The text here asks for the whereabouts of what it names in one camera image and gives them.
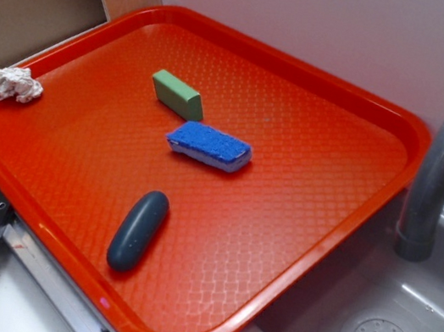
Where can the dark green plastic pickle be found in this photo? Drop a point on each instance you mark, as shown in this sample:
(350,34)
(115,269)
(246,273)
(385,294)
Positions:
(137,230)

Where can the blue sponge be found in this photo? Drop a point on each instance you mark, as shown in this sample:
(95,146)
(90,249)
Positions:
(207,145)

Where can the green rectangular block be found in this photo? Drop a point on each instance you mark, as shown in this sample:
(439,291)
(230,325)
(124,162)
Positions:
(178,96)

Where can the crumpled white paper ball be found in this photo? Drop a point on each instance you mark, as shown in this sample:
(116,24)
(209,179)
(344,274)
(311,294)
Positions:
(18,83)

